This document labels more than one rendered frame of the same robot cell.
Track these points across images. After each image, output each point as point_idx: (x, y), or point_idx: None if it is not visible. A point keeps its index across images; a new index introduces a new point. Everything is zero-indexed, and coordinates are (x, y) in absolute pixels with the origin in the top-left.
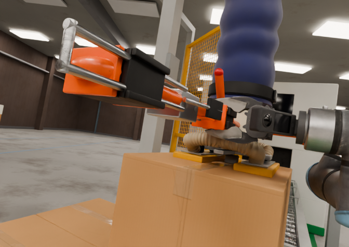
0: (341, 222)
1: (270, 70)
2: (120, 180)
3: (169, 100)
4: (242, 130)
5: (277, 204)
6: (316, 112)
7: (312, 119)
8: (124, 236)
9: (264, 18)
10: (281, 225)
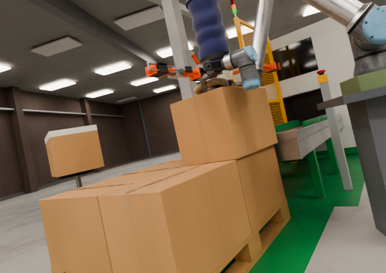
0: (243, 88)
1: (222, 43)
2: (172, 115)
3: (171, 70)
4: (219, 76)
5: (221, 91)
6: (224, 56)
7: (223, 59)
8: (182, 135)
9: (209, 20)
10: (227, 99)
